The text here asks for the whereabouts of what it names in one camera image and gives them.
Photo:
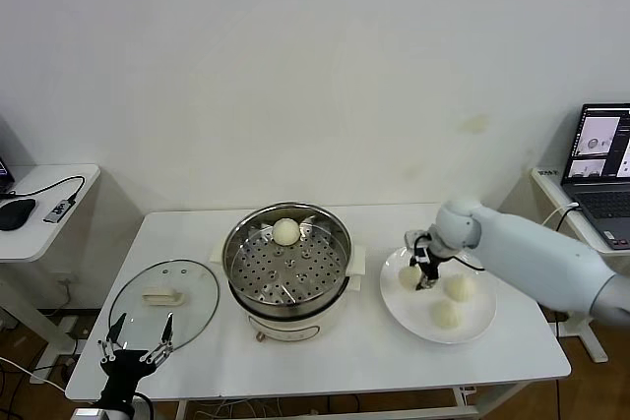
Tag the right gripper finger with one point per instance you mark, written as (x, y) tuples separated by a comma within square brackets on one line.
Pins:
[(425, 284), (413, 262)]

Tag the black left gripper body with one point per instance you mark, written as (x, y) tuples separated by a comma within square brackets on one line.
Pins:
[(125, 371)]

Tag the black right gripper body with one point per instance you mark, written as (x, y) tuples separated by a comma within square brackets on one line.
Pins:
[(430, 262)]

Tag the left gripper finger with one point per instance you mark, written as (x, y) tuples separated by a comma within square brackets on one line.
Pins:
[(117, 331), (167, 334)]

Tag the white steamed baozi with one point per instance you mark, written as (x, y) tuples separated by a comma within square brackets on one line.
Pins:
[(285, 231), (445, 314), (460, 287), (408, 278)]

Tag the round glass pot lid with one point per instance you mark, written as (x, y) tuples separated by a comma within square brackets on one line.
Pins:
[(197, 292)]

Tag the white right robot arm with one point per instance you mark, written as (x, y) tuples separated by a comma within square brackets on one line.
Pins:
[(541, 253)]

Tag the stainless steel steamer basket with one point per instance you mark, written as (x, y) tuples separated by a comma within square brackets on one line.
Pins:
[(290, 272)]

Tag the white round plate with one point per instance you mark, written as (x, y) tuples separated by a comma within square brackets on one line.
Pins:
[(467, 326)]

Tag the white side table with mouse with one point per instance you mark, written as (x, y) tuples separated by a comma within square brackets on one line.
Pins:
[(49, 238)]

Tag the cream electric cooker base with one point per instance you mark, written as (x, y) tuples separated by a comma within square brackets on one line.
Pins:
[(295, 329)]

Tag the grey usb hub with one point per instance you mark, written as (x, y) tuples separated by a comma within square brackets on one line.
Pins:
[(58, 211)]

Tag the white side table with laptop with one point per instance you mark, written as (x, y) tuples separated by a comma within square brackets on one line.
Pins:
[(546, 189)]

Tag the black computer mouse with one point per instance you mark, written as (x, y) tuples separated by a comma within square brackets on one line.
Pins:
[(15, 213)]

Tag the grey open laptop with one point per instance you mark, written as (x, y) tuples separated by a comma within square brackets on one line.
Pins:
[(598, 203)]

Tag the dark screen device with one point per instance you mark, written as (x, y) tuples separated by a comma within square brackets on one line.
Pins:
[(5, 171)]

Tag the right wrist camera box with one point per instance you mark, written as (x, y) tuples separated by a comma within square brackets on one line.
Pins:
[(416, 239)]

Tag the wall socket plug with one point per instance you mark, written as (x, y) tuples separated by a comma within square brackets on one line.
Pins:
[(65, 281)]

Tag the white main table frame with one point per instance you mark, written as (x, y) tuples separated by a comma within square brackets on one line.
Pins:
[(394, 412)]

